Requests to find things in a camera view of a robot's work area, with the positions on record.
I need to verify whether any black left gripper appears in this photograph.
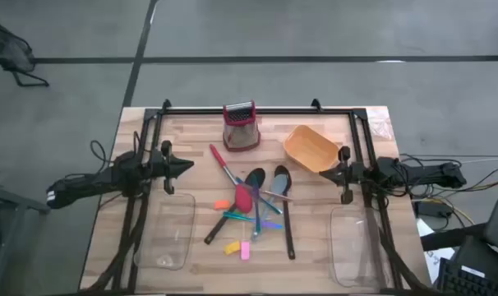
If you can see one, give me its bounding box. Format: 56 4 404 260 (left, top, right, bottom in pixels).
148 140 196 196

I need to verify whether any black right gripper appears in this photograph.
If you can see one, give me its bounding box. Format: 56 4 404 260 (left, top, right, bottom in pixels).
319 146 374 206

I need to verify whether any red spoon with steel shaft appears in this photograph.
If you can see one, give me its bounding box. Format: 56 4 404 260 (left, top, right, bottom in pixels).
209 143 254 215

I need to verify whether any black plastic serving spoon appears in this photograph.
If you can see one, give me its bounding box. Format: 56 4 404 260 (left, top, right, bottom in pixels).
203 167 266 246
273 164 297 261

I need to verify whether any orange plastic bin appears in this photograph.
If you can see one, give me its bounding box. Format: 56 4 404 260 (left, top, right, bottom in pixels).
282 124 341 173

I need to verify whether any clear plastic container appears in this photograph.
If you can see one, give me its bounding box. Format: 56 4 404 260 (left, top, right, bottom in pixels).
133 192 196 271
329 205 392 289

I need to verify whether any clear plastic film patch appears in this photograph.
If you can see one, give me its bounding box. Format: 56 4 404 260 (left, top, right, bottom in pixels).
367 109 396 141

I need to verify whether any red steel box grater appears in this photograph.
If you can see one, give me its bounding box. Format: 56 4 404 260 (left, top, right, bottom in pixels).
222 99 261 152

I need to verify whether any black power adapter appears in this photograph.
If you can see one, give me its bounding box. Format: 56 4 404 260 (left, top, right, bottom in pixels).
415 200 454 219

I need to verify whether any white paper sheet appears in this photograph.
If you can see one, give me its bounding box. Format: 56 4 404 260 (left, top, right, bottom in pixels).
416 217 458 284

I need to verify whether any black floor tape strip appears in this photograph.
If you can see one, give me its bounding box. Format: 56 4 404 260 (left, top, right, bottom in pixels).
121 0 159 109

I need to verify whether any black keyboard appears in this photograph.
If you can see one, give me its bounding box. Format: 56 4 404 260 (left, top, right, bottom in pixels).
436 257 498 296

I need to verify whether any grey metal stand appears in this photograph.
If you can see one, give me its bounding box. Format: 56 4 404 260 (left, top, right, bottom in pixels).
0 178 53 296

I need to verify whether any black mesh chair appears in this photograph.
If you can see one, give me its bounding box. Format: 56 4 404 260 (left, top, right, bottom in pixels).
0 16 51 88

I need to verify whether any black aluminium rig frame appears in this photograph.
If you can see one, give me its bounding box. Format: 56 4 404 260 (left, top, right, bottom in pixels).
80 98 435 295

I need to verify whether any black sleeved cable bundle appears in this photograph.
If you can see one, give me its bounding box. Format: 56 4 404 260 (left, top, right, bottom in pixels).
374 224 437 295
84 192 150 294

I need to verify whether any yellow cable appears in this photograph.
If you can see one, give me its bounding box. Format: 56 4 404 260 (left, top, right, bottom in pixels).
411 178 498 226

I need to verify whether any white cable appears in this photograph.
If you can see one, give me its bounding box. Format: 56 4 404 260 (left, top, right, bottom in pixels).
458 156 498 164

